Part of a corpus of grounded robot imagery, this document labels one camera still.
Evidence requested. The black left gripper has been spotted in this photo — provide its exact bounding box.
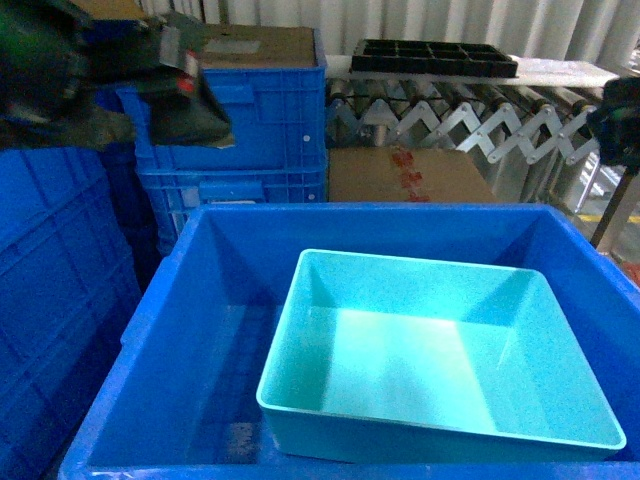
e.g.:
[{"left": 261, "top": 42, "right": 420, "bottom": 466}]
[{"left": 87, "top": 11, "right": 233, "bottom": 147}]

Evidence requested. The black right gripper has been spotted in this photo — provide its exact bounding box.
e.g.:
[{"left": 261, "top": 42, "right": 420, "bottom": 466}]
[{"left": 587, "top": 77, "right": 639, "bottom": 165}]

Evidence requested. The turquoise plastic tray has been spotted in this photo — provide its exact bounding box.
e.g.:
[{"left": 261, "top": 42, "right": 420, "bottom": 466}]
[{"left": 256, "top": 249, "right": 627, "bottom": 464}]

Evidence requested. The cardboard box on crate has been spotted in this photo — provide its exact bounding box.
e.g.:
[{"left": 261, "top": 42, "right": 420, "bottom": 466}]
[{"left": 199, "top": 25, "right": 318, "bottom": 69}]

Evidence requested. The expandable roller conveyor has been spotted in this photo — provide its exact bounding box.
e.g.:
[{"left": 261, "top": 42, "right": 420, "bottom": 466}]
[{"left": 325, "top": 79, "right": 623, "bottom": 215}]

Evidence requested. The white foam board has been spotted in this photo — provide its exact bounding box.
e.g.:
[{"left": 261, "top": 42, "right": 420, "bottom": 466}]
[{"left": 325, "top": 55, "right": 621, "bottom": 88}]

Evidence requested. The blue crate behind lower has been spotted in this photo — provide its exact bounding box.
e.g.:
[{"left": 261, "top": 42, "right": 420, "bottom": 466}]
[{"left": 137, "top": 166, "right": 327, "bottom": 256}]

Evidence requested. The blue crate behind upper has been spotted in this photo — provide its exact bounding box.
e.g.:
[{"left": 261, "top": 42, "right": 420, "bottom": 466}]
[{"left": 116, "top": 52, "right": 327, "bottom": 171}]

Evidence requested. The brown cardboard box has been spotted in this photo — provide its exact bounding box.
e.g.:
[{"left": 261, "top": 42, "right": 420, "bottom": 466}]
[{"left": 328, "top": 146, "right": 498, "bottom": 204}]

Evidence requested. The black compartment tray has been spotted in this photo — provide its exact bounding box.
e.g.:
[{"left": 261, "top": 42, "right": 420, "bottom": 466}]
[{"left": 350, "top": 39, "right": 519, "bottom": 79}]

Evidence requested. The blue ribbed crate left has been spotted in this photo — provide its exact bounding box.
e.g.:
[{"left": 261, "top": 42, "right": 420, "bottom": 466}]
[{"left": 1, "top": 148, "right": 141, "bottom": 479}]

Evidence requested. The large blue plastic bin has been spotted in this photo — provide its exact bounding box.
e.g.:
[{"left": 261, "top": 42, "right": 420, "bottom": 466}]
[{"left": 59, "top": 203, "right": 639, "bottom": 479}]

